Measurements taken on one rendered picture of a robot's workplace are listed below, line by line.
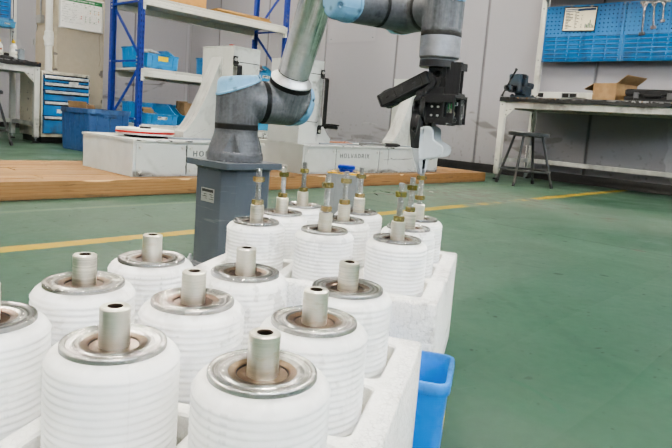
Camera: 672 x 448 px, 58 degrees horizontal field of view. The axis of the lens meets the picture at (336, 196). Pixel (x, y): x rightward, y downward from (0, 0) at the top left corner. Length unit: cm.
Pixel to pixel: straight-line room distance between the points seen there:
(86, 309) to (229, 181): 101
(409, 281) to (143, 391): 54
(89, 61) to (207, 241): 600
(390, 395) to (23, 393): 31
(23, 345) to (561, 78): 611
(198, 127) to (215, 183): 190
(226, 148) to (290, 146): 228
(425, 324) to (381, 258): 12
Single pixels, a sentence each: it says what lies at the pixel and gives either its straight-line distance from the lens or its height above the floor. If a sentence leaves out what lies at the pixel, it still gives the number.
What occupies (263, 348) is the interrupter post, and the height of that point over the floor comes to 27.
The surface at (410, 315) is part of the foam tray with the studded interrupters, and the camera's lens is 89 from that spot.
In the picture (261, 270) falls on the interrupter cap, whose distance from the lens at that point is 69.
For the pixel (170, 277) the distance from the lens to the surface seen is 70.
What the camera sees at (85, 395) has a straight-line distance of 45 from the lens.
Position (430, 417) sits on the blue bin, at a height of 8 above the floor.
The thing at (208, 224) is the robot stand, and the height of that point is 13.
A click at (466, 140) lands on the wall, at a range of 684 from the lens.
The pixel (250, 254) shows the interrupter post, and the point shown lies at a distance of 67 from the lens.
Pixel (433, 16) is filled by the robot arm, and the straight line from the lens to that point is 114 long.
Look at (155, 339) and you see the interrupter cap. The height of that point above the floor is 25.
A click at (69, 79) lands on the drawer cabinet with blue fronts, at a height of 63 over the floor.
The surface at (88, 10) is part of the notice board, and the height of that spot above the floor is 143.
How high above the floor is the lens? 43
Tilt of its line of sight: 7 degrees down
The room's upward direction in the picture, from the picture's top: 4 degrees clockwise
